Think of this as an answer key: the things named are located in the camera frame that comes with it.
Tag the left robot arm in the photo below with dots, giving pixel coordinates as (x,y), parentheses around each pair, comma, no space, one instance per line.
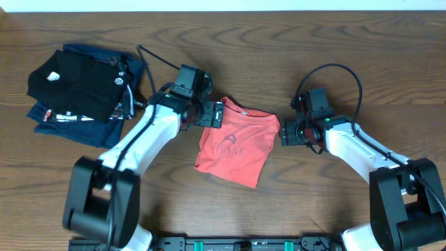
(103,198)

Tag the black folded garment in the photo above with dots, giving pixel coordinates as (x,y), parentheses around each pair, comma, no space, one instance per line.
(98,86)

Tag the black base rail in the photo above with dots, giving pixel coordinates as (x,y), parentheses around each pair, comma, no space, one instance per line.
(305,242)

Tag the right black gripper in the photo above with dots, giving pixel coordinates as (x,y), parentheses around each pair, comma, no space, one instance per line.
(288,134)

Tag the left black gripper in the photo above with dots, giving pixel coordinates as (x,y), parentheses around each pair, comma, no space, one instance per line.
(207,121)

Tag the navy folded garment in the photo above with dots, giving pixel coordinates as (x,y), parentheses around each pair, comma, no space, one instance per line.
(79,129)

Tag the red printed t-shirt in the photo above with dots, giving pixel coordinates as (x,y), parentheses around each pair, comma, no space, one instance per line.
(238,150)

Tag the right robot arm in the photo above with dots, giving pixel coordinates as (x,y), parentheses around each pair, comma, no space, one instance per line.
(406,198)

